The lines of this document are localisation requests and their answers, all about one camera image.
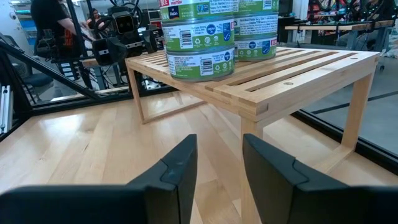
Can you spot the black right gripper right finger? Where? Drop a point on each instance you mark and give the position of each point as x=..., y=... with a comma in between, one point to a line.
x=273, y=186

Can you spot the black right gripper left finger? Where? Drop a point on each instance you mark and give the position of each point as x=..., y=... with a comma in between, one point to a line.
x=168, y=189

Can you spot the wooden slatted shelf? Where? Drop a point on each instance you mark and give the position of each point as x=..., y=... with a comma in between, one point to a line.
x=280, y=84

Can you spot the person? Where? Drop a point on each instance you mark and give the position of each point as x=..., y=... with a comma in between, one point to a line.
x=93, y=18
x=51, y=28

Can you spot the dark office chair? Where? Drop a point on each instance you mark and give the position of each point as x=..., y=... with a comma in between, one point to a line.
x=34, y=79

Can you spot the wooden background table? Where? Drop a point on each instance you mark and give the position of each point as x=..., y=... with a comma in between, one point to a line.
x=339, y=26

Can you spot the silver metal bracket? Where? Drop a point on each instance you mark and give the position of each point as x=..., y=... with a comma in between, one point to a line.
x=4, y=109

